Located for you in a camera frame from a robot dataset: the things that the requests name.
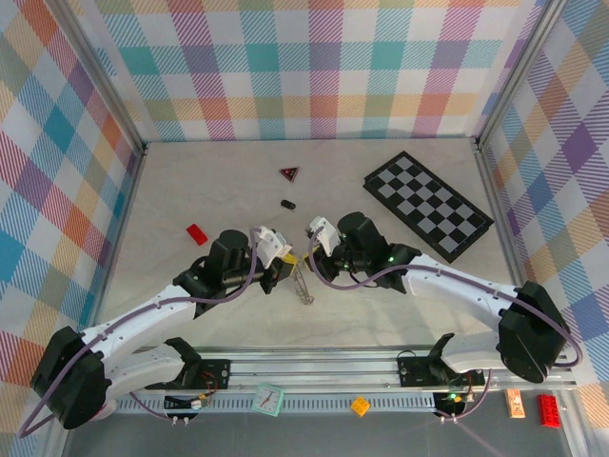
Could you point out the metal keyring bunch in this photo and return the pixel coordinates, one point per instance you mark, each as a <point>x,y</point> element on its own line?
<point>304,290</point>

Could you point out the small black key fob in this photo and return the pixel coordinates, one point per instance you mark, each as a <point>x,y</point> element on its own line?
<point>288,204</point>

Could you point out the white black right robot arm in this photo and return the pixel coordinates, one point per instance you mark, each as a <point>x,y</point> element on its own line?
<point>457,285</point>

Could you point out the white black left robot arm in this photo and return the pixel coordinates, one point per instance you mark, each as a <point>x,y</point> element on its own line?
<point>143,319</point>

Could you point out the red block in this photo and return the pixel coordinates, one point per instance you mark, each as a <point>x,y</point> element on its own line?
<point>196,234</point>

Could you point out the black grey chessboard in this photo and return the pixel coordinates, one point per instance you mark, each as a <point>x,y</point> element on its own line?
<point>428,200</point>

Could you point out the black red triangle piece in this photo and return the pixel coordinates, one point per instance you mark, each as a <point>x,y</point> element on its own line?
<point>288,174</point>

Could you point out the teal toy clock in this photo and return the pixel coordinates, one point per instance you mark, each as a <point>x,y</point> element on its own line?
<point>267,400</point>

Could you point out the yellow toy brick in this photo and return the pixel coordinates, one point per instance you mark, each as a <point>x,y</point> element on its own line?
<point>360,406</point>

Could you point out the red toy brick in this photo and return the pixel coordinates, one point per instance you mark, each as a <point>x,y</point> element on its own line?
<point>549,410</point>

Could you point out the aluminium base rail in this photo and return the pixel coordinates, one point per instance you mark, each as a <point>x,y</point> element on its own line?
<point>309,366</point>

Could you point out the aluminium frame side rail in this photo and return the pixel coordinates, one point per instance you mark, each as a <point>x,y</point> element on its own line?
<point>499,214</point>
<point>124,209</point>

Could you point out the aluminium frame post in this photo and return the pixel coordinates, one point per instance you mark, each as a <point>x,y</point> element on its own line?
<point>515,71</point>
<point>104,76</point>

